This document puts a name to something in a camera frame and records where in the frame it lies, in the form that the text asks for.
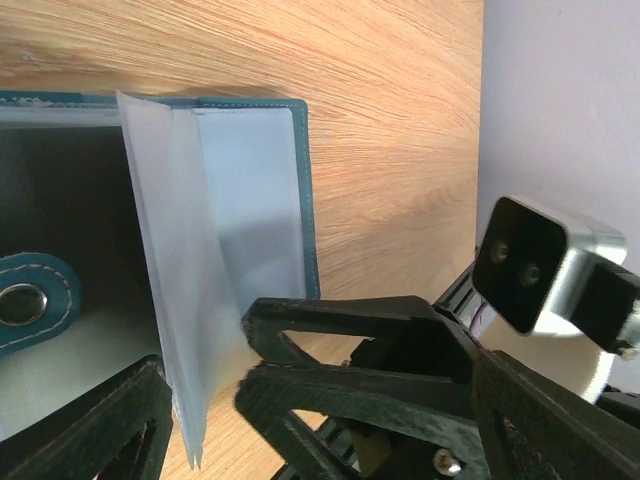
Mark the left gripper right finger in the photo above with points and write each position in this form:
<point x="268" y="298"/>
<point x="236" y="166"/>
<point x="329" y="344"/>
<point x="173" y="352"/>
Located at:
<point x="524" y="417"/>

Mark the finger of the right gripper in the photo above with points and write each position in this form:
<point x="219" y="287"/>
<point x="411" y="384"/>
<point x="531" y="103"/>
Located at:
<point x="432" y="409"/>
<point x="403" y="334"/>

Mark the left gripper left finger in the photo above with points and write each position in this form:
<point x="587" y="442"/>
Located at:
<point x="118" y="430"/>

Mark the teal leather card holder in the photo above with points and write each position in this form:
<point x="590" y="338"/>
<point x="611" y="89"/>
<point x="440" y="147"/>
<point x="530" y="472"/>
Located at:
<point x="140" y="225"/>

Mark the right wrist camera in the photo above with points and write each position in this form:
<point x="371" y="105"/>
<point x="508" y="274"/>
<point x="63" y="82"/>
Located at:
<point x="556" y="273"/>

